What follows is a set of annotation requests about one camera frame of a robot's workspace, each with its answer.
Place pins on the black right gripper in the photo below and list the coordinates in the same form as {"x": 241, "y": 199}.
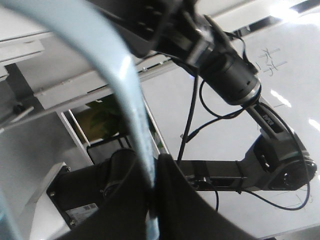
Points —
{"x": 170, "y": 22}

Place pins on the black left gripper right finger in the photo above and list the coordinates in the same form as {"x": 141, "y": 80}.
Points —
{"x": 183, "y": 214}

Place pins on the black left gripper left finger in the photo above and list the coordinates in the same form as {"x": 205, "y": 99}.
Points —
{"x": 126, "y": 200}

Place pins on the light blue plastic basket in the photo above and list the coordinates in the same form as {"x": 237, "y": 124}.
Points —
{"x": 84, "y": 29}

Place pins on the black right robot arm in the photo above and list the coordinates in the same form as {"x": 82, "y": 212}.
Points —
{"x": 287, "y": 56}

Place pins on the green potted plant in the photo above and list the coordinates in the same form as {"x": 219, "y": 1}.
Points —
{"x": 107, "y": 118}

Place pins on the whiteboard with white frame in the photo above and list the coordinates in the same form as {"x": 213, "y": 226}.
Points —
{"x": 277, "y": 160}

